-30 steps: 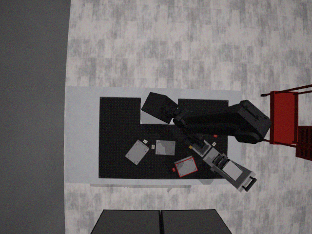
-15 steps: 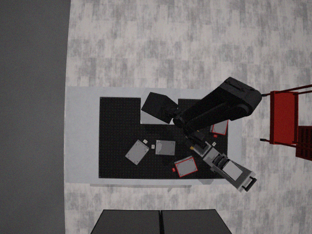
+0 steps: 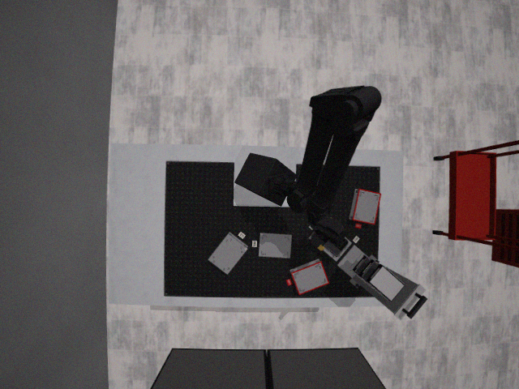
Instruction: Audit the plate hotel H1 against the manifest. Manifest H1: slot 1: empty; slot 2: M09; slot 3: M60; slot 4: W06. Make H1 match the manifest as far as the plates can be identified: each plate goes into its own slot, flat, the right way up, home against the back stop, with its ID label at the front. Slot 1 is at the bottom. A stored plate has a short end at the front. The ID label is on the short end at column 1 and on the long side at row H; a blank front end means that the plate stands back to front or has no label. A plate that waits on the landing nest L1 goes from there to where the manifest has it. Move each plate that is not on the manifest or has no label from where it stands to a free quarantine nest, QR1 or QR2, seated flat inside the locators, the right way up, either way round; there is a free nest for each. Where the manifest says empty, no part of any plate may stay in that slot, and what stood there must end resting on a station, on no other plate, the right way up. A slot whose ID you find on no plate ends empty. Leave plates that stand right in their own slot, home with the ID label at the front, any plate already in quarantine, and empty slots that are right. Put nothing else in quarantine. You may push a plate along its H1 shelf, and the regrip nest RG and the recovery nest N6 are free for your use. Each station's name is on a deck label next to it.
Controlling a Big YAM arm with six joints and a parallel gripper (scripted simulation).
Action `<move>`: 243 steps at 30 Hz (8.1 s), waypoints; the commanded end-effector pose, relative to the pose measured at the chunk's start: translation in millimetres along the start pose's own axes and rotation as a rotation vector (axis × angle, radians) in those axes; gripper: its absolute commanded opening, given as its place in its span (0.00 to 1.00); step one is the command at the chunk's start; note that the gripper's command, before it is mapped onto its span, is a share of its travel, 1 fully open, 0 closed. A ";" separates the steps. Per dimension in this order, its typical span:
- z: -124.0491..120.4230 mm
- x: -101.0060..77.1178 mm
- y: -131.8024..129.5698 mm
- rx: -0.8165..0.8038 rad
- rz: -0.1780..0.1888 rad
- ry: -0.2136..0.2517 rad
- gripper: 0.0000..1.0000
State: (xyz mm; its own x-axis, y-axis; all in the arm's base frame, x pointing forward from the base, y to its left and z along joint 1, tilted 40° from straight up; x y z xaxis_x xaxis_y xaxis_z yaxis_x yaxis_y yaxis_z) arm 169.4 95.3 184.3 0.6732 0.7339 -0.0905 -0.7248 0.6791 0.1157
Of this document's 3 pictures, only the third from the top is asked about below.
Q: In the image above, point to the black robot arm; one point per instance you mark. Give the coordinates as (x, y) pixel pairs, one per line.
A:
(344, 123)

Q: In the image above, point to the grey slotted shelf rack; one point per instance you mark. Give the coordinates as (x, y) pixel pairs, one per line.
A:
(353, 256)

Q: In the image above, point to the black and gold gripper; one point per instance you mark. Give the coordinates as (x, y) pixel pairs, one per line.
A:
(316, 241)

